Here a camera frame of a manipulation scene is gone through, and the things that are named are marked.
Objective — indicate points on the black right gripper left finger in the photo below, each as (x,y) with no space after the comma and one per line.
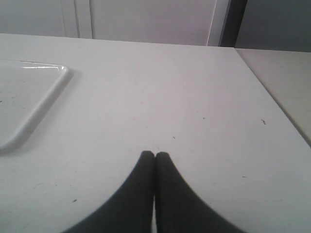
(130,208)

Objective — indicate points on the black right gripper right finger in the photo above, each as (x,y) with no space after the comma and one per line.
(178,209)

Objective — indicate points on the white rectangular plastic tray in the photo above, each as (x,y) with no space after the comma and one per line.
(27,90)

